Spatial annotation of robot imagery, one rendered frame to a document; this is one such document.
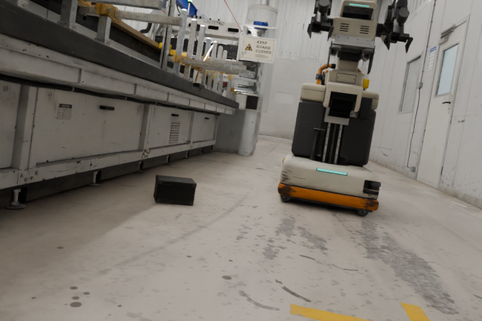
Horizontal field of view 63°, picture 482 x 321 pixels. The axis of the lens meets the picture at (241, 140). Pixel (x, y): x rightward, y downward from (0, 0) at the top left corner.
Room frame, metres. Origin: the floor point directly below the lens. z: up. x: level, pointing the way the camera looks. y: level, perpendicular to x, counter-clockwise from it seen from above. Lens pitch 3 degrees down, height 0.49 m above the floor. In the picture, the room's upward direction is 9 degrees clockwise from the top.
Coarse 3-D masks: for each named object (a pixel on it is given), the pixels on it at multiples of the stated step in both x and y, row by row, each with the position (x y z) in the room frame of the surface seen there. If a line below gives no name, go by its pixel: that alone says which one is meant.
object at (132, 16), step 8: (80, 8) 1.66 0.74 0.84; (88, 8) 1.65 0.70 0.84; (120, 16) 1.64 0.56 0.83; (128, 16) 1.63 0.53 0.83; (136, 16) 1.63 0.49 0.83; (144, 16) 1.62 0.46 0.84; (152, 16) 1.62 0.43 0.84; (160, 16) 1.62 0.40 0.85; (168, 16) 1.61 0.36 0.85; (168, 24) 1.63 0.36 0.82; (176, 24) 1.61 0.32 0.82
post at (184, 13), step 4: (184, 12) 2.59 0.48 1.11; (184, 16) 2.59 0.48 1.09; (184, 20) 2.59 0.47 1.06; (184, 24) 2.59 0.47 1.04; (180, 28) 2.59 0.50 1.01; (184, 28) 2.60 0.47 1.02; (180, 32) 2.59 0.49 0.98; (184, 32) 2.62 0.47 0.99; (180, 36) 2.59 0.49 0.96; (180, 40) 2.59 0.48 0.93; (176, 44) 2.60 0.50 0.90; (180, 44) 2.59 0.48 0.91; (176, 48) 2.59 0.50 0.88; (180, 48) 2.59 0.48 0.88; (176, 52) 2.59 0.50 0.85; (180, 52) 2.59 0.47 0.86; (176, 64) 2.59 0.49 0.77; (180, 64) 2.62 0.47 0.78; (176, 68) 2.59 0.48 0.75; (176, 72) 2.59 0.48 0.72
